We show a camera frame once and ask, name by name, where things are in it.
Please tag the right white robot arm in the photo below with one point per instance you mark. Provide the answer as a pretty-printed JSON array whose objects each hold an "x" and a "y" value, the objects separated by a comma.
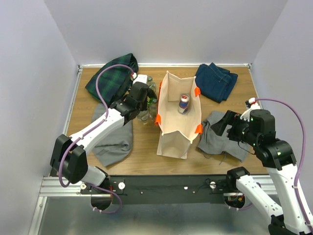
[{"x": 257, "y": 128}]

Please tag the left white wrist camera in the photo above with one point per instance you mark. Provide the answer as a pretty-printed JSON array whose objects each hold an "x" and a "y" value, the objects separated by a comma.
[{"x": 139, "y": 78}]

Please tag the beige canvas tote bag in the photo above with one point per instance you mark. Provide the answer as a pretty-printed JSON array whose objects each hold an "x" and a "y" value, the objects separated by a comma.
[{"x": 177, "y": 131}]

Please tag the blue denim jeans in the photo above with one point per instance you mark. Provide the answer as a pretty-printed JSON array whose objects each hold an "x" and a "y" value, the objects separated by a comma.
[{"x": 214, "y": 82}]

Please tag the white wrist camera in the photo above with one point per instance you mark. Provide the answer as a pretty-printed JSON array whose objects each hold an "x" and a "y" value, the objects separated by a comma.
[
  {"x": 139, "y": 78},
  {"x": 251, "y": 104}
]

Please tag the left grey cloth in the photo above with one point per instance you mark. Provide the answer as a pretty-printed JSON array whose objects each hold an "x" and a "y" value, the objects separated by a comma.
[{"x": 116, "y": 146}]

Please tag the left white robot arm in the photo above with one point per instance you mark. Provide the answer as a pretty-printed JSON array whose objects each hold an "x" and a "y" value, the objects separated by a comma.
[{"x": 69, "y": 156}]

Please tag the green plaid cloth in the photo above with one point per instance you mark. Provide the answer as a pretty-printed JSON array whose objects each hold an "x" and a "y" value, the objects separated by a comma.
[{"x": 115, "y": 82}]

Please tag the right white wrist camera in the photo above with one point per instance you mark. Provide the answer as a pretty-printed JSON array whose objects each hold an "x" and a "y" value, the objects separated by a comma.
[{"x": 251, "y": 104}]

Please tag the clear bottle back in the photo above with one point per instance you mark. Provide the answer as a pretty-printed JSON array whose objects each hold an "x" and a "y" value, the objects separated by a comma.
[{"x": 143, "y": 116}]

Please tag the clear bottle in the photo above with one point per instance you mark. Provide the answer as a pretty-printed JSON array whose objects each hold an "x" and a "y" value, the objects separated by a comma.
[
  {"x": 151, "y": 83},
  {"x": 143, "y": 116},
  {"x": 153, "y": 110}
]

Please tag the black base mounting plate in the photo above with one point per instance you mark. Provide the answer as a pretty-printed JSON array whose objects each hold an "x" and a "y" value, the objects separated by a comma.
[{"x": 170, "y": 189}]

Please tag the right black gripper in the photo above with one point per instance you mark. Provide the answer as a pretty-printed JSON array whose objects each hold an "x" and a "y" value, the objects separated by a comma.
[{"x": 230, "y": 118}]

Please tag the red soda can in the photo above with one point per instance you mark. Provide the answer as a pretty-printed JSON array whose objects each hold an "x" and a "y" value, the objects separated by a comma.
[{"x": 183, "y": 103}]

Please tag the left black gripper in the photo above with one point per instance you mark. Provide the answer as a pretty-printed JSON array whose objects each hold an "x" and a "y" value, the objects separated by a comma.
[{"x": 145, "y": 106}]

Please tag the right grey shorts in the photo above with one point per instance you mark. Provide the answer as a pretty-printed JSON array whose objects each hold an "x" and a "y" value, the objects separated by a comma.
[{"x": 212, "y": 144}]

